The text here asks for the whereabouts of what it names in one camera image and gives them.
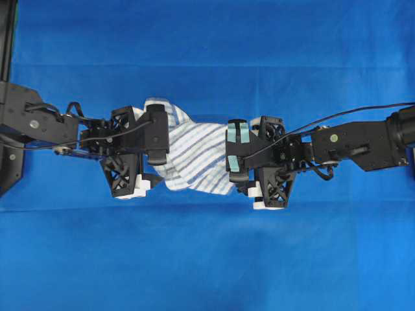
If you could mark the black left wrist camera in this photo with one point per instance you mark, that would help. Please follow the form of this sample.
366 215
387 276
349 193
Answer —
151 139

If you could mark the white blue-striped towel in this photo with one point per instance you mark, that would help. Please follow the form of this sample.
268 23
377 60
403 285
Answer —
197 152

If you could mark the right wrist camera teal tape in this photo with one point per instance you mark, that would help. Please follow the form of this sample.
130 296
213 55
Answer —
242 145

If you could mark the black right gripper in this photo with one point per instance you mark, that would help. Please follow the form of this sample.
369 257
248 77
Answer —
272 186

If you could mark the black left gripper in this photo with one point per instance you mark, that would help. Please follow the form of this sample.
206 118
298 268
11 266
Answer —
124 173

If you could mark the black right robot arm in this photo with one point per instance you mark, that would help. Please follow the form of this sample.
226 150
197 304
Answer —
371 145

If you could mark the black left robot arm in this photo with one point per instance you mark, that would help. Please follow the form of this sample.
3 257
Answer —
30 124

